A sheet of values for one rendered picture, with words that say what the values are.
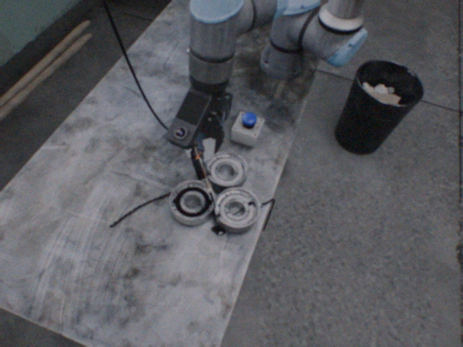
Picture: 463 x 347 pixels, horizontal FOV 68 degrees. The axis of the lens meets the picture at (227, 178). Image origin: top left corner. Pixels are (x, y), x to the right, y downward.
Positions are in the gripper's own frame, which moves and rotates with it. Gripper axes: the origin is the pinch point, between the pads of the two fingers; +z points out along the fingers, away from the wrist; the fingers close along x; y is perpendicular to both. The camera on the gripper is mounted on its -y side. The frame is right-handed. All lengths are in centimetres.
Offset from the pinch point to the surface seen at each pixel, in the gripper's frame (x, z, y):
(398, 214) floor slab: -81, 82, 85
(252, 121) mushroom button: -5.9, 2.8, 21.4
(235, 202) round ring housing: -10.1, 10.6, 0.8
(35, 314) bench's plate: 16.8, 18.2, -36.2
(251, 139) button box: -7.2, 7.1, 19.5
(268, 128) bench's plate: -9.7, 9.3, 28.5
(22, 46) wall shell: 157, 71, 97
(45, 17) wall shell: 157, 62, 122
